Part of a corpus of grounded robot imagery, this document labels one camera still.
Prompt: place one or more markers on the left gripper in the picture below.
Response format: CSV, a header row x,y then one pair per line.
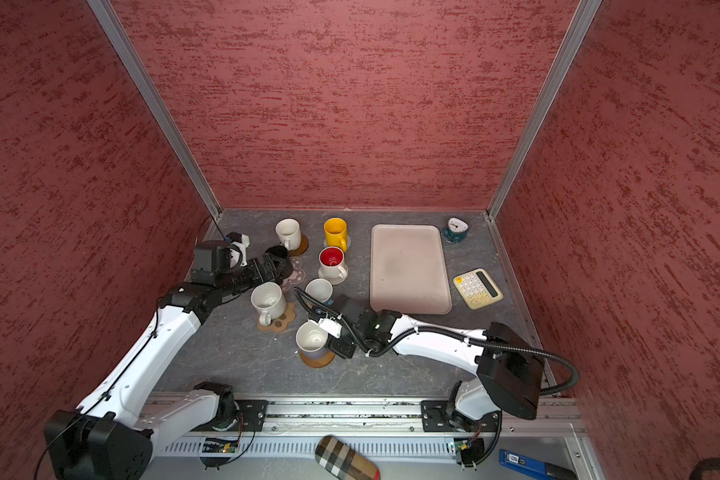
x,y
271,274

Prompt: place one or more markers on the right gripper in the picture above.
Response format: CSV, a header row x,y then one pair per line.
x,y
340,348

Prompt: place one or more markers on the black mug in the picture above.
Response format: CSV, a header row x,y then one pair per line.
x,y
279,251

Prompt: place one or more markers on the pink flower coaster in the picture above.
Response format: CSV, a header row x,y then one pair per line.
x,y
296,274

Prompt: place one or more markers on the white mug with handle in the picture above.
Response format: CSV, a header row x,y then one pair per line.
x,y
289,233

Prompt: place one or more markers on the dark amber round coaster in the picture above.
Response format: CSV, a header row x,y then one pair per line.
x,y
302,248

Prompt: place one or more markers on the white blue mug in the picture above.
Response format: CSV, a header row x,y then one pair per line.
x,y
320,290

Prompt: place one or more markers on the cork paw print coaster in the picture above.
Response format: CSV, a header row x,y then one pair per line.
x,y
282,323

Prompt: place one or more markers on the white mug back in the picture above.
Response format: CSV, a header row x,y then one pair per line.
x,y
312,340

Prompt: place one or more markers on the red interior mug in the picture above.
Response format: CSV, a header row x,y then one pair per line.
x,y
332,256

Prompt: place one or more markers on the brown wooden round coaster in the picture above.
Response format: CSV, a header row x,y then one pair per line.
x,y
317,363

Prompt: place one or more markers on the yellow mug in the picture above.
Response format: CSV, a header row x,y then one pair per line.
x,y
332,227

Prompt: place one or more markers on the multicolour woven round coaster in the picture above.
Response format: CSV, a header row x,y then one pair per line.
x,y
335,275

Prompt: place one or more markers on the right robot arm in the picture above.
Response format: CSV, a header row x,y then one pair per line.
x,y
508,374

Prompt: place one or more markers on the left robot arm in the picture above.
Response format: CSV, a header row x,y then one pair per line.
x,y
105,436

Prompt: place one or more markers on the beige tray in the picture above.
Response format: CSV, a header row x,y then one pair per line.
x,y
408,270

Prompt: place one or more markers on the yellow calculator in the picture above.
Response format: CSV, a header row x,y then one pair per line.
x,y
477,289

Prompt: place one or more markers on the plaid case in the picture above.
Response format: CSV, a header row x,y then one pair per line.
x,y
343,462

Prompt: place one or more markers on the teal cat mug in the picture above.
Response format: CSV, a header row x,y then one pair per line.
x,y
455,230

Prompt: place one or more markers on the blue tool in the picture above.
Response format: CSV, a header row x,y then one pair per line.
x,y
533,468

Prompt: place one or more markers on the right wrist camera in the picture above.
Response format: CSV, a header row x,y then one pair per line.
x,y
330,326

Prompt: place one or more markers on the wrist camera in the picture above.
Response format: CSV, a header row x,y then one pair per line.
x,y
330,326
216,258

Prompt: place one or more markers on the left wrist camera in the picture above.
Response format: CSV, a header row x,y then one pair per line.
x,y
216,258

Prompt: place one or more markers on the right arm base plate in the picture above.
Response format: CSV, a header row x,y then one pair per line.
x,y
442,416

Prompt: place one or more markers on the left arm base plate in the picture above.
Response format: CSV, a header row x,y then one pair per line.
x,y
252,415

